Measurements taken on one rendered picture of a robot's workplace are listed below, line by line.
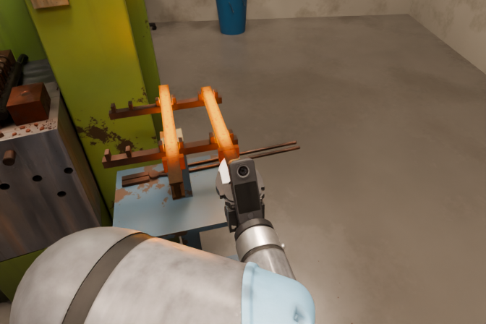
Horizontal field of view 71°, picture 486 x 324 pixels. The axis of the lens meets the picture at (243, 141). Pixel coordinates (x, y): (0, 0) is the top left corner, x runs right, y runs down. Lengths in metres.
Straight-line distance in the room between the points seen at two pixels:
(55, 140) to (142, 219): 0.33
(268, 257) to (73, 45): 0.88
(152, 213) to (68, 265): 0.78
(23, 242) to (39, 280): 1.10
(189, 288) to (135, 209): 0.84
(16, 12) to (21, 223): 0.73
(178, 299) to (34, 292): 0.09
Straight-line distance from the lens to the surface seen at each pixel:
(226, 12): 4.13
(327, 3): 4.83
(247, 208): 0.61
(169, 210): 1.02
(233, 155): 0.73
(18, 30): 1.54
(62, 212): 1.27
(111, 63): 1.20
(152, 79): 1.72
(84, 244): 0.27
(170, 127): 0.85
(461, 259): 1.98
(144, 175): 1.13
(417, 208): 2.11
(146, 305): 0.22
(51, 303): 0.25
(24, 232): 1.33
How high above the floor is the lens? 1.44
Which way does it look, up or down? 37 degrees down
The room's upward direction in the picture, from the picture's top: 2 degrees counter-clockwise
